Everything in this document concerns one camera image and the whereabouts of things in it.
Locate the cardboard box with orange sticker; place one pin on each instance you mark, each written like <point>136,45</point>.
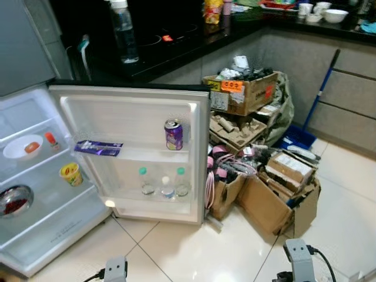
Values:
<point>247,97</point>

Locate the yellow cup noodle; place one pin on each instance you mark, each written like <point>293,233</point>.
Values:
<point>71,175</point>

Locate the metal bowl with red food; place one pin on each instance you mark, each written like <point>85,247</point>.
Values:
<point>14,202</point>

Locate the blue cloth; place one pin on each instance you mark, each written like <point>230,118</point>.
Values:
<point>369,27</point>

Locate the white bowl with tomato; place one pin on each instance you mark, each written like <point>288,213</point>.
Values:
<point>14,150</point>

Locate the red tray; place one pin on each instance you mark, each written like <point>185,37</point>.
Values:
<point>279,5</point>

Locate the large open cardboard box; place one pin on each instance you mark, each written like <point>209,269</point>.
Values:
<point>264,205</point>

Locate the purple chocolate bar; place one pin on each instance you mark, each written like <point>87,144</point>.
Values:
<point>100,148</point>

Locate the yellow red snack bag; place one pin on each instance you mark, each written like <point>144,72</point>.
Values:
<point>213,12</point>

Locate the white fridge body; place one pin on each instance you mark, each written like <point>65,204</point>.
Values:
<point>53,229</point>

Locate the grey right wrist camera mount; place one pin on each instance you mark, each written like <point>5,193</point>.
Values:
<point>299,261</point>

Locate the white cup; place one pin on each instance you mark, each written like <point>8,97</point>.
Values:
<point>305,9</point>
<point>323,7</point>

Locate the white lined fridge door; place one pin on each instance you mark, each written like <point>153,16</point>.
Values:
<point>129,117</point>

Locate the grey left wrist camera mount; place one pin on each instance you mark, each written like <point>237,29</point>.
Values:
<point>116,270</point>

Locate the crumpled paper trash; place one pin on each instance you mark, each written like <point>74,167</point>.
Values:
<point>241,69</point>

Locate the purple drink can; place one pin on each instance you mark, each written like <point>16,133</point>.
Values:
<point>173,136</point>

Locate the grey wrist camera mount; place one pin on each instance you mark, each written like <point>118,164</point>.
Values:
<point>116,270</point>
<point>299,261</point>

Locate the white-capped small water bottle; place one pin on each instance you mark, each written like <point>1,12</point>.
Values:
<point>167,189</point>

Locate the grey kitchen cabinet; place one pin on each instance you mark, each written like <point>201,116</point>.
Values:
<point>346,88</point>

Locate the pink slim bottle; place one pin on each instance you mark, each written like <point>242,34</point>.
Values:
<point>227,9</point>

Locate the orange-capped small bottle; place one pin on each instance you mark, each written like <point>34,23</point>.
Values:
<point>52,142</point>

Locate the grey-green plastic sack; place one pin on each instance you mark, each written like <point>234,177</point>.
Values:
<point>285,106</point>

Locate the brown moulded carton tray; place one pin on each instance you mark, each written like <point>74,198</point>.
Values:
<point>235,134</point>

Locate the grey freezer door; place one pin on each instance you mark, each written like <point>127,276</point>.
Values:
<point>23,47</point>

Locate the white ceramic bowl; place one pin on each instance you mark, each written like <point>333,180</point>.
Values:
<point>335,16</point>

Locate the large clear white-lidded bottle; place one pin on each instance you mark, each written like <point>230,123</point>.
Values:
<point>124,35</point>

